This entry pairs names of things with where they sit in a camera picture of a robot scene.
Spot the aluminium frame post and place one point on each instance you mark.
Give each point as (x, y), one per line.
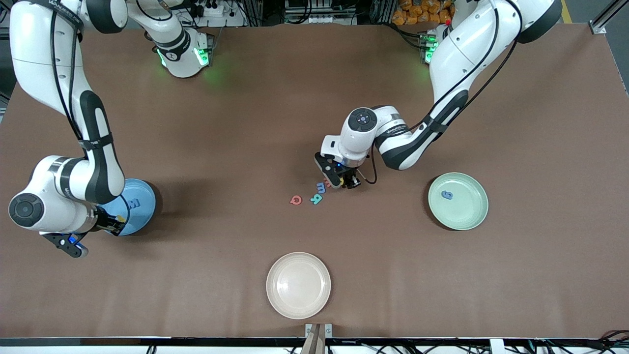
(607, 17)

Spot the beige plate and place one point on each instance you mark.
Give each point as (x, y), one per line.
(298, 285)

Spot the orange bags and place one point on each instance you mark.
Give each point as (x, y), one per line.
(417, 12)

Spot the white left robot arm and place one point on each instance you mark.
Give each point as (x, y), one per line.
(467, 54)

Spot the blue foam letter g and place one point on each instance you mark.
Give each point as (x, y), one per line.
(444, 196)

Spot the light blue foam letter m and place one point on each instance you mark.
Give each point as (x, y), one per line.
(320, 188)

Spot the blue plate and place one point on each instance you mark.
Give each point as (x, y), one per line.
(142, 219)

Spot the white power strip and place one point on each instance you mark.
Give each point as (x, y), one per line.
(324, 19)
(216, 14)

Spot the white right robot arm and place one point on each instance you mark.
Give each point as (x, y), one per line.
(54, 211)

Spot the red foam letter Q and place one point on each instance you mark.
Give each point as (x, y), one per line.
(292, 200)

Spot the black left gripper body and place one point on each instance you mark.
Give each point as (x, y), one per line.
(350, 177)

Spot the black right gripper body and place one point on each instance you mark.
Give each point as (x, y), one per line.
(105, 221)

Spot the green plate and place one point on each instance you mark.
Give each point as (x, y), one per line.
(467, 211)

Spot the dark blue foam letter M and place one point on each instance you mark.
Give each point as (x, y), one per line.
(135, 202)

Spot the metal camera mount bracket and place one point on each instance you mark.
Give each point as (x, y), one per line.
(318, 339)

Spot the teal foam letter R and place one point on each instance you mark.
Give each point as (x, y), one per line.
(317, 200)

